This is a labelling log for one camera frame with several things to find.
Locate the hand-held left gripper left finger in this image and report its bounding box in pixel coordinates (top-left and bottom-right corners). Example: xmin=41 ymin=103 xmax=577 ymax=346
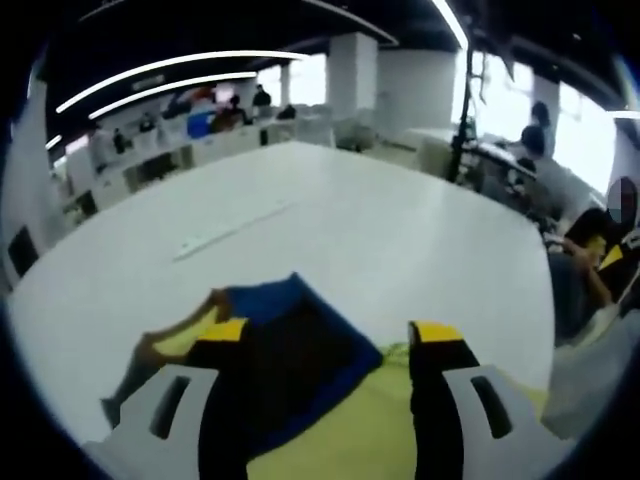
xmin=82 ymin=317 xmax=251 ymax=480

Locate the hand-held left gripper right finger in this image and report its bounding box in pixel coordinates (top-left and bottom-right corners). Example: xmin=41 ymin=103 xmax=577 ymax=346
xmin=408 ymin=319 xmax=551 ymax=480

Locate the yellow blue grey garment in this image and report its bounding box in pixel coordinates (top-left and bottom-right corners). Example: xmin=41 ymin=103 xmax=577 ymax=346
xmin=101 ymin=271 xmax=551 ymax=480

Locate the black cabinet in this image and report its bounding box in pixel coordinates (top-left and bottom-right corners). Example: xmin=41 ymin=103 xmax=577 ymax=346
xmin=7 ymin=224 xmax=40 ymax=279

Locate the black stand pole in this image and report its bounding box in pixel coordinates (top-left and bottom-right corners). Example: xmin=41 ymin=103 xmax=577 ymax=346
xmin=447 ymin=47 xmax=476 ymax=184

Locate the black office chair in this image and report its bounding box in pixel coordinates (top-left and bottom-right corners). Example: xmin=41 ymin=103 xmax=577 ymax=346
xmin=137 ymin=154 xmax=176 ymax=184

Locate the white tall cabinet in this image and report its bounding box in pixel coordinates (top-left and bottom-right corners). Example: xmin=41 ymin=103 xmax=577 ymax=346
xmin=67 ymin=144 xmax=96 ymax=186

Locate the wide white square pillar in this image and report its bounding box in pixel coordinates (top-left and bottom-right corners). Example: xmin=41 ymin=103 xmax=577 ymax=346
xmin=7 ymin=74 xmax=56 ymax=261

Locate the white counter cabinet row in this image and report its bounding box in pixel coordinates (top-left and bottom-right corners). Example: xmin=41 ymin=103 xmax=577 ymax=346
xmin=62 ymin=117 xmax=334 ymax=206

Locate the blue bin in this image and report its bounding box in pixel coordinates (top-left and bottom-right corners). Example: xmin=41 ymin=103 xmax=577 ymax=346
xmin=185 ymin=113 xmax=214 ymax=139

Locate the long ceiling light strip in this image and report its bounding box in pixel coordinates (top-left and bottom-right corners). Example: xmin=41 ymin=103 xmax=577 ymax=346
xmin=55 ymin=49 xmax=309 ymax=114
xmin=430 ymin=0 xmax=471 ymax=51
xmin=88 ymin=71 xmax=259 ymax=121

